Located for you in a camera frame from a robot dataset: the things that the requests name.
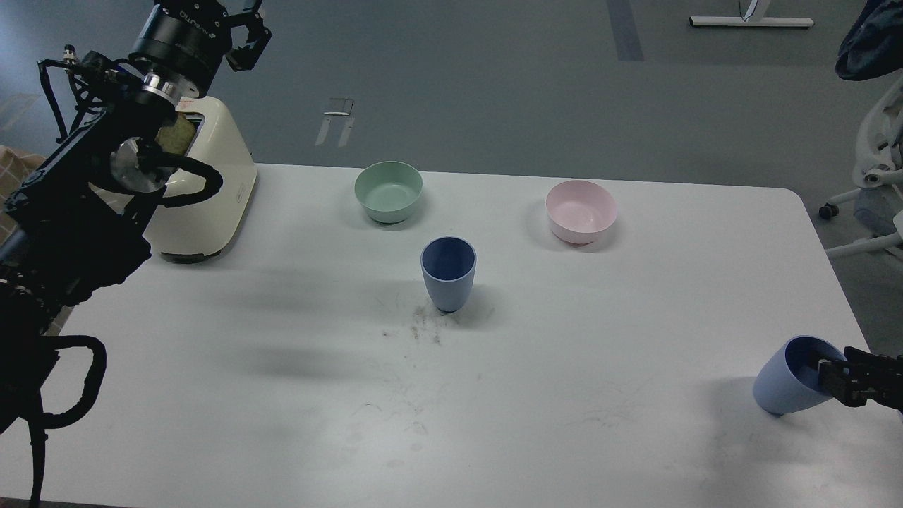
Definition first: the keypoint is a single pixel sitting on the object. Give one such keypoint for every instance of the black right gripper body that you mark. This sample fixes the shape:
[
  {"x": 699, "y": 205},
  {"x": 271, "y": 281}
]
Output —
[{"x": 876, "y": 378}]

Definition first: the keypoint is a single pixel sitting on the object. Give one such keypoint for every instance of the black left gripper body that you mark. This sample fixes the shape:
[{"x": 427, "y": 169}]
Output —
[{"x": 186, "y": 39}]

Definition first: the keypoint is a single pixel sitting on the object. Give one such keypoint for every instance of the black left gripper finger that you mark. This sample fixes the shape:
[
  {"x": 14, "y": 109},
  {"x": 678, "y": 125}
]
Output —
[{"x": 245, "y": 56}]

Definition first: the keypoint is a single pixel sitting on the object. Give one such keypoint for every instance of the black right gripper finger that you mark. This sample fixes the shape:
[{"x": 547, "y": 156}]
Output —
[{"x": 843, "y": 378}]

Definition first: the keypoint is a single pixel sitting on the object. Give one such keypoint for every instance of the blue cup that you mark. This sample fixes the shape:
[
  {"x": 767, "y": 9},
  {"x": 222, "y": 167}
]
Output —
[
  {"x": 789, "y": 381},
  {"x": 448, "y": 267}
]

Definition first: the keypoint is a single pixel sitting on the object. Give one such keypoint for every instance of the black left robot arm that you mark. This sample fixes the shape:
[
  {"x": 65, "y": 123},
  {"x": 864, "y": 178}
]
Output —
[{"x": 81, "y": 215}]

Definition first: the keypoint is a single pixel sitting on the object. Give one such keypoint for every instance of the toast slice front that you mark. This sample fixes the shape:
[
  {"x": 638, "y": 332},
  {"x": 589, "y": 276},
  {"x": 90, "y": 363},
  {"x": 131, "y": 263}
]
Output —
[{"x": 178, "y": 137}]

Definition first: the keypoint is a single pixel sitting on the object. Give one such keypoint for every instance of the cream white toaster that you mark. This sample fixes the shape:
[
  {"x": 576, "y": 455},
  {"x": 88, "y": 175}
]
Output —
[{"x": 203, "y": 194}]

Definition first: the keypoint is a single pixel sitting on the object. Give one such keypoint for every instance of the green bowl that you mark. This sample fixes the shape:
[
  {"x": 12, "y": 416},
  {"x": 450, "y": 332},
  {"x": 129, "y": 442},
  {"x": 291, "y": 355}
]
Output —
[{"x": 389, "y": 191}]

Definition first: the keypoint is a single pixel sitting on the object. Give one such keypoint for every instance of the pink bowl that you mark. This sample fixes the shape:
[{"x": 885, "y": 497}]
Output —
[{"x": 579, "y": 211}]

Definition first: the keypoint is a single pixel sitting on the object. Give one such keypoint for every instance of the dark blue cloth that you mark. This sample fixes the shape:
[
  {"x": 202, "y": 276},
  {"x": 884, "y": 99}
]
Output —
[{"x": 872, "y": 48}]

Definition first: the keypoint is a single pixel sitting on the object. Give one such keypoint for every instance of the white desk foot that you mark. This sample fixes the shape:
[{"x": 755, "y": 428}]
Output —
[{"x": 753, "y": 16}]

